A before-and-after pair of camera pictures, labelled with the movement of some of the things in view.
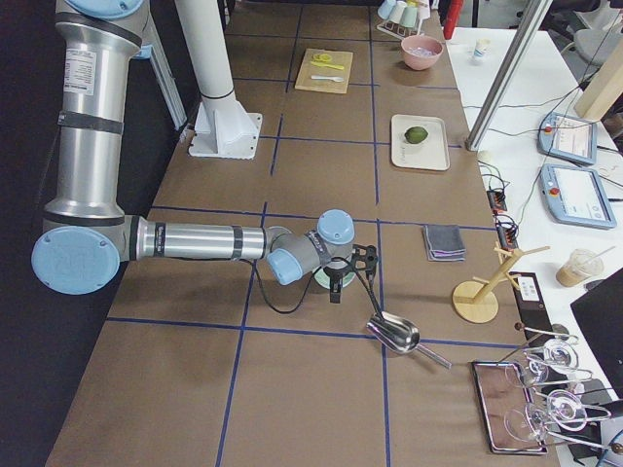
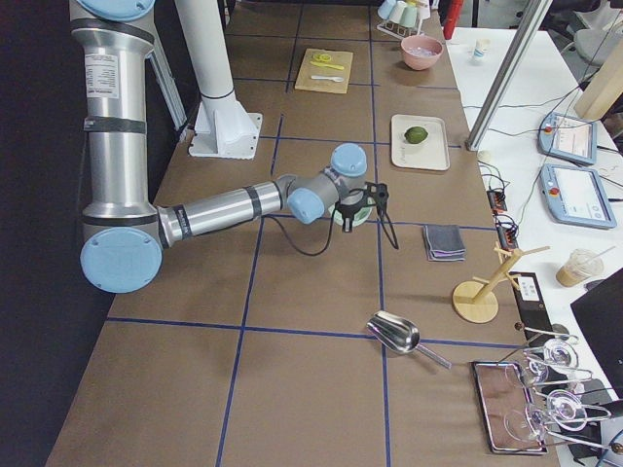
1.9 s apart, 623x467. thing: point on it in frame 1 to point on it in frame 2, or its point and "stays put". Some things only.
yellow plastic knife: (327, 65) stays put
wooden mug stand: (476, 301) stays put
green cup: (409, 17) stays put
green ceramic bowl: (324, 281) to (359, 219)
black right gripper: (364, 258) to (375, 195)
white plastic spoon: (322, 77) stays put
